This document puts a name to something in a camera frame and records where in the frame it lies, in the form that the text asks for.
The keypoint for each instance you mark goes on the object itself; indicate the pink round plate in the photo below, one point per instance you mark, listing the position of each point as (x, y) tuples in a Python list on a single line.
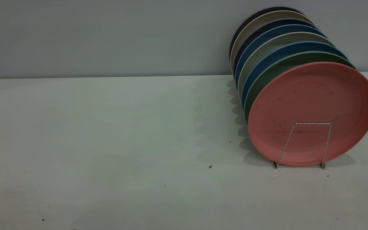
[(311, 95)]

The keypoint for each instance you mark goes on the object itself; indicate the mint green plate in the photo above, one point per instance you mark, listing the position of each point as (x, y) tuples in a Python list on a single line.
[(286, 60)]

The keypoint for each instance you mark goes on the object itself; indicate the blue plate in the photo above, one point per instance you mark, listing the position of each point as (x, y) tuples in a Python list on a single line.
[(276, 31), (292, 47)]

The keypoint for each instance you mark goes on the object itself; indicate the dark purple plate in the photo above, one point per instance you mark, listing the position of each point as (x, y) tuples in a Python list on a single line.
[(257, 13)]

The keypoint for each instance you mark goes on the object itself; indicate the beige plate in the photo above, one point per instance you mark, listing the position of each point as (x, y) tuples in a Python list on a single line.
[(283, 38), (267, 18)]

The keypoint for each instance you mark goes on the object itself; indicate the dark navy plate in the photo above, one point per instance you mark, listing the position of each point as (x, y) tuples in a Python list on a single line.
[(279, 22)]

